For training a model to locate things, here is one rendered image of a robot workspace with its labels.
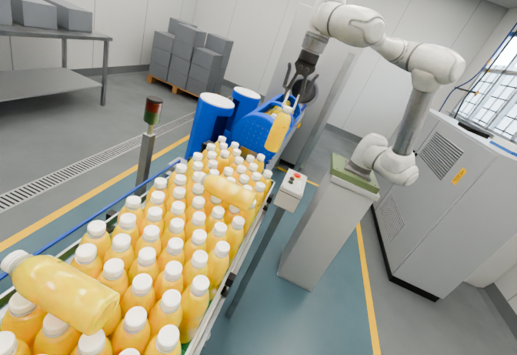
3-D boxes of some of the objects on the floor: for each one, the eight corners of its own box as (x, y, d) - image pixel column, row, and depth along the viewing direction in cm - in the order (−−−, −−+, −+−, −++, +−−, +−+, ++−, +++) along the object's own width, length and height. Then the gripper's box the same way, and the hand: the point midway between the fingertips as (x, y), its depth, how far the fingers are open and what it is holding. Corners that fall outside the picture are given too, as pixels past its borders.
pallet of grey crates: (218, 98, 553) (235, 41, 500) (201, 105, 482) (218, 39, 429) (169, 77, 564) (180, 19, 511) (146, 81, 493) (155, 14, 439)
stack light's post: (129, 288, 160) (156, 134, 111) (125, 293, 157) (150, 136, 107) (124, 285, 161) (148, 130, 111) (118, 290, 157) (141, 132, 108)
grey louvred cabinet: (391, 192, 433) (448, 115, 369) (437, 304, 242) (572, 183, 177) (361, 179, 438) (411, 100, 373) (383, 278, 247) (495, 151, 182)
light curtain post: (286, 193, 320) (355, 55, 243) (285, 195, 314) (355, 55, 238) (282, 191, 320) (348, 52, 244) (281, 193, 315) (348, 51, 239)
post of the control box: (231, 313, 169) (291, 197, 124) (229, 319, 165) (289, 201, 120) (226, 310, 169) (284, 193, 124) (224, 316, 165) (281, 198, 121)
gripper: (331, 59, 100) (307, 114, 111) (292, 44, 102) (271, 99, 113) (331, 59, 94) (305, 118, 104) (289, 43, 96) (268, 102, 106)
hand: (291, 101), depth 107 cm, fingers closed on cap, 4 cm apart
